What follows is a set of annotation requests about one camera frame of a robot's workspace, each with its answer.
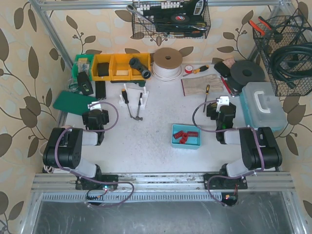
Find small claw hammer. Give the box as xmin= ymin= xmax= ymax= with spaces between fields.
xmin=132 ymin=93 xmax=143 ymax=121

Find red large spring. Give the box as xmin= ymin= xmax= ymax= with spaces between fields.
xmin=179 ymin=137 xmax=188 ymax=144

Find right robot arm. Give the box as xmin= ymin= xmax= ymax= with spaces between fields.
xmin=204 ymin=103 xmax=282 ymax=190

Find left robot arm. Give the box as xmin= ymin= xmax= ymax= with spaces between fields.
xmin=43 ymin=109 xmax=109 ymax=190

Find red utility knife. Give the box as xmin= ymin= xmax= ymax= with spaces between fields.
xmin=220 ymin=76 xmax=240 ymax=98

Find green foam pad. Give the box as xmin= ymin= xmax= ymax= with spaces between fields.
xmin=53 ymin=91 xmax=97 ymax=116

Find black slotted block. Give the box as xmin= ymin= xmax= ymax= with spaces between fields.
xmin=95 ymin=81 xmax=106 ymax=100

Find yellow black slim screwdriver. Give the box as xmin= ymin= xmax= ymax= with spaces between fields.
xmin=203 ymin=85 xmax=210 ymax=112

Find black green meter device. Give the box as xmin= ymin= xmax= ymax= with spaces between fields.
xmin=77 ymin=72 xmax=94 ymax=96

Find beige work glove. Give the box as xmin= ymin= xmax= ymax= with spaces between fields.
xmin=181 ymin=74 xmax=224 ymax=96

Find teal clear toolbox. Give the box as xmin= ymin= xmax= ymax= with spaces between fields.
xmin=239 ymin=82 xmax=287 ymax=132

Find blue plastic tray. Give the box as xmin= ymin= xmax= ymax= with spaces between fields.
xmin=171 ymin=124 xmax=201 ymax=150

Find white peg fixture base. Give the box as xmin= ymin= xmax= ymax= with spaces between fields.
xmin=123 ymin=83 xmax=150 ymax=110

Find black disc spool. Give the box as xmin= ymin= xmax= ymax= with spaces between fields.
xmin=227 ymin=60 xmax=265 ymax=92

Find yellow storage bin left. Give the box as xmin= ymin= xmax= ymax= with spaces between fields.
xmin=91 ymin=54 xmax=113 ymax=81

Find green storage bin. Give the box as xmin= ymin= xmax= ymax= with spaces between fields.
xmin=72 ymin=54 xmax=94 ymax=80

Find red white tape roll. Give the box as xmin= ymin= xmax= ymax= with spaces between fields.
xmin=185 ymin=65 xmax=193 ymax=74

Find black pipe fitting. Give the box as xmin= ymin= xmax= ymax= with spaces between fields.
xmin=129 ymin=58 xmax=151 ymax=79

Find yellow storage bin right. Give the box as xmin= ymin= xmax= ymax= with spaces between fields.
xmin=129 ymin=53 xmax=151 ymax=80

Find silver wrench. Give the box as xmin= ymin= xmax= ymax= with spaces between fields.
xmin=126 ymin=5 xmax=154 ymax=25

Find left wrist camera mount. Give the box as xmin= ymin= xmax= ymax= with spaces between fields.
xmin=88 ymin=101 xmax=102 ymax=110

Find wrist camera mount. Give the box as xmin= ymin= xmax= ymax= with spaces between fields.
xmin=216 ymin=96 xmax=230 ymax=106
xmin=88 ymin=101 xmax=102 ymax=110

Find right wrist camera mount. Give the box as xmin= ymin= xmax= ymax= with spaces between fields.
xmin=216 ymin=96 xmax=230 ymax=106

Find white cable spool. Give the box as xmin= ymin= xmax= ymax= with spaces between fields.
xmin=152 ymin=47 xmax=183 ymax=82

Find aluminium front rail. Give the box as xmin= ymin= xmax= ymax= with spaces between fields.
xmin=31 ymin=172 xmax=295 ymax=203

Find black coiled hose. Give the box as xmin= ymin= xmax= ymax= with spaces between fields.
xmin=270 ymin=42 xmax=312 ymax=85

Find orange handled pliers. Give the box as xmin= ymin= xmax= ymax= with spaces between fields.
xmin=248 ymin=16 xmax=273 ymax=36

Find top wire basket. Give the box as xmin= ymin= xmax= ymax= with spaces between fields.
xmin=130 ymin=0 xmax=211 ymax=40

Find wire basket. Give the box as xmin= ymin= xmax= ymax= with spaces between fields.
xmin=248 ymin=2 xmax=312 ymax=97
xmin=130 ymin=0 xmax=211 ymax=40

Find right wire basket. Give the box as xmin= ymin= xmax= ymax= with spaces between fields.
xmin=248 ymin=2 xmax=312 ymax=97

